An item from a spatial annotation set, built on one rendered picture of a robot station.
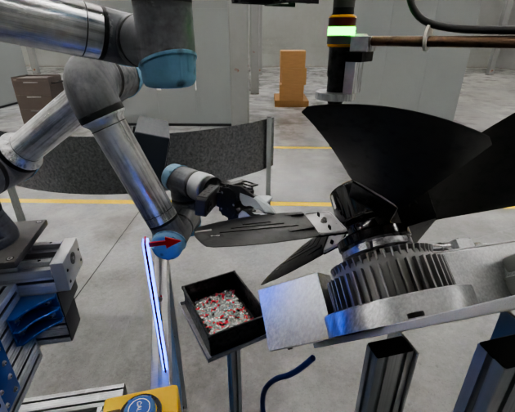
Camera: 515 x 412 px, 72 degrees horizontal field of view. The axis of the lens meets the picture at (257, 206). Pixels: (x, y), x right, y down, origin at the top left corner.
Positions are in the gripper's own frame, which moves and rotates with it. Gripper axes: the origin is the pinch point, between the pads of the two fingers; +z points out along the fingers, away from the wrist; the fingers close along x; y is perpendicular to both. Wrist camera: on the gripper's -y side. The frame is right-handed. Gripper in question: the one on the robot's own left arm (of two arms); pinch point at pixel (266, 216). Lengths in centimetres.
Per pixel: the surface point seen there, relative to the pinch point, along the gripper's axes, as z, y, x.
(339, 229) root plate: 15.3, 3.2, -1.3
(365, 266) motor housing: 23.3, -1.7, 1.4
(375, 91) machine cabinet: -207, 581, -10
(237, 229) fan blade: 1.2, -10.8, -0.7
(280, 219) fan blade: 4.9, -2.0, -1.4
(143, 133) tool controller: -56, 8, -7
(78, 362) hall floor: -111, 2, 119
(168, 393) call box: 10.5, -34.3, 14.1
